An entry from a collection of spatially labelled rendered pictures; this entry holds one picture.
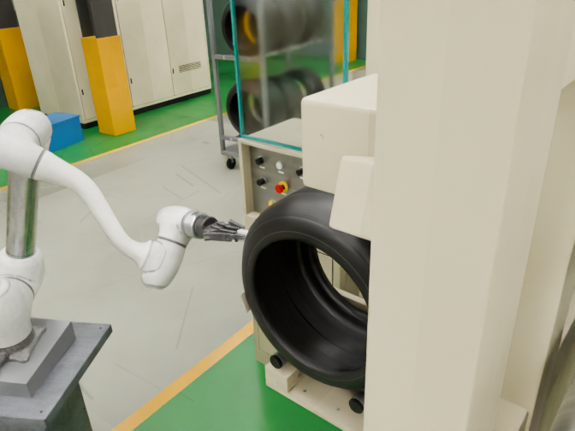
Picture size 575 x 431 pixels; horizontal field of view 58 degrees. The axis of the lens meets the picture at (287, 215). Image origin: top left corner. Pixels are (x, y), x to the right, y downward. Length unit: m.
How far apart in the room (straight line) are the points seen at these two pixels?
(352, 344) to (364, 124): 1.01
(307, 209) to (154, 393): 1.84
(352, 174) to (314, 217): 0.57
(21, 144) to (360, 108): 1.21
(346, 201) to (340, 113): 0.15
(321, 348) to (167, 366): 1.53
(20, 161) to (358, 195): 1.26
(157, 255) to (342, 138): 1.07
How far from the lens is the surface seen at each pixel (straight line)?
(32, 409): 2.04
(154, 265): 1.74
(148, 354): 3.13
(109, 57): 6.95
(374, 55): 1.45
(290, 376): 1.61
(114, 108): 7.03
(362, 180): 0.66
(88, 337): 2.26
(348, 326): 1.68
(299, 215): 1.25
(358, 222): 0.67
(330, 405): 1.61
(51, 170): 1.74
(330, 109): 0.78
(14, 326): 2.07
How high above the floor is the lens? 1.97
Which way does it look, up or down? 26 degrees down
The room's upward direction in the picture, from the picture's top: 2 degrees counter-clockwise
